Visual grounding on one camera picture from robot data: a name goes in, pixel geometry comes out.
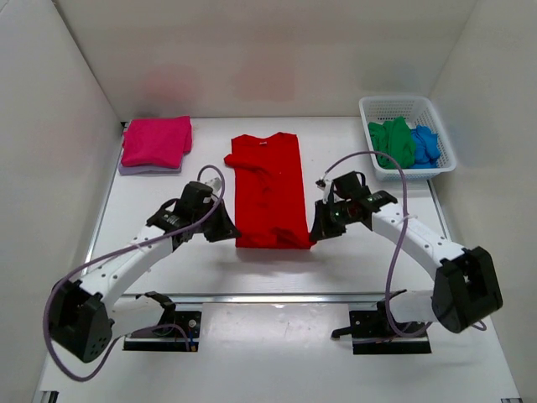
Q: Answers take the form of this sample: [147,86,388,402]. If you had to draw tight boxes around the aluminium table edge rail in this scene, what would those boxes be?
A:
[121,292,433,306]

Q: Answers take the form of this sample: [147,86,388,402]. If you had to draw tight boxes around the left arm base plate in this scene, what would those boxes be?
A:
[123,304,202,353]

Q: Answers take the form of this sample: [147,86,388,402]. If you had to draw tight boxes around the white plastic mesh basket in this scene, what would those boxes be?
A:
[359,95,456,181]

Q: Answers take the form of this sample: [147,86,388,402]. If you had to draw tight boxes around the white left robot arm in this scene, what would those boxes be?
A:
[44,178,240,364]

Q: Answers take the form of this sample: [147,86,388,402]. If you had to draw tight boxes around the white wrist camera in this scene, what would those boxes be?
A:
[315,178,331,190]
[205,177,222,193]

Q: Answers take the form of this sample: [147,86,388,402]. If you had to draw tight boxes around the red t-shirt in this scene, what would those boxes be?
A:
[224,133,314,250]

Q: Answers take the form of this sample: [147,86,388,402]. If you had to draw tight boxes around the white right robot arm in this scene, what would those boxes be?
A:
[310,171,503,337]

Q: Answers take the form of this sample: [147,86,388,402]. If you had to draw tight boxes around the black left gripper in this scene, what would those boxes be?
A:
[196,196,241,240]

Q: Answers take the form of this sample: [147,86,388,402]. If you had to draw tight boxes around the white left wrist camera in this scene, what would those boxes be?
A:
[205,177,222,193]

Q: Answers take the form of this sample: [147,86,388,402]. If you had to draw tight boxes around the folded pink t-shirt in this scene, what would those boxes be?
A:
[121,116,193,170]

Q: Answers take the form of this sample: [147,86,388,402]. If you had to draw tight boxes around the crumpled green t-shirt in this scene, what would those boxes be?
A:
[368,116,416,170]

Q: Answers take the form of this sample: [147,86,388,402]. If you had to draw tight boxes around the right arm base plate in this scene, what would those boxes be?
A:
[331,311,432,355]

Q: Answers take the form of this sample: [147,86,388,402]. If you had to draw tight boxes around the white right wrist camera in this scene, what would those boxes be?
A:
[315,178,331,190]

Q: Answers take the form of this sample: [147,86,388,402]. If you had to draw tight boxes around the folded lavender t-shirt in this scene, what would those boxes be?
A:
[117,163,181,175]

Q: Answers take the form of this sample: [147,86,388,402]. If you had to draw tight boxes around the crumpled blue t-shirt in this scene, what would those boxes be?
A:
[410,125,441,169]

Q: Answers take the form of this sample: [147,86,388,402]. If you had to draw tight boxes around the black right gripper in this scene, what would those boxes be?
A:
[310,200,353,243]

